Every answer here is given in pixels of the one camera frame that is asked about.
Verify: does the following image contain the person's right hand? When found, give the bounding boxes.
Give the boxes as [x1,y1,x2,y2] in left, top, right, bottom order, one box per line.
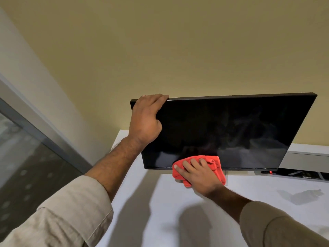
[173,158,224,197]

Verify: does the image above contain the person's left hand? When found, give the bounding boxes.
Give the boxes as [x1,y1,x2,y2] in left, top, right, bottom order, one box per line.
[127,94,170,148]

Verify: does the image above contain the red microfiber cloth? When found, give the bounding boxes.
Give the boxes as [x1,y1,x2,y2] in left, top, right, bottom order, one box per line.
[172,155,227,188]

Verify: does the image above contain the black screen television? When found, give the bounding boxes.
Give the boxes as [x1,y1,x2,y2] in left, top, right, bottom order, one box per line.
[130,93,318,170]

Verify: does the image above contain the person's right forearm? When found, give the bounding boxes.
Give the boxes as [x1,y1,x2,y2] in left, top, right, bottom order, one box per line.
[205,185,252,224]

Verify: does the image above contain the person's left forearm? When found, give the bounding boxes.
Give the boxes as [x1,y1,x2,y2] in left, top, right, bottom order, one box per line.
[84,136,145,202]

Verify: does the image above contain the black set-top box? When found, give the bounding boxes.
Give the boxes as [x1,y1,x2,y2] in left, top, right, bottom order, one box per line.
[261,170,329,181]

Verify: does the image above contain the beige shirt sleeve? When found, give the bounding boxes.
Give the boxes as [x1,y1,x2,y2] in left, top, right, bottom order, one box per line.
[239,201,329,247]
[0,175,114,247]

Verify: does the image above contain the grey framed glass window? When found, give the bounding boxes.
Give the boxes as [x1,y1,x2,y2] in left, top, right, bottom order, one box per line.
[0,73,93,242]

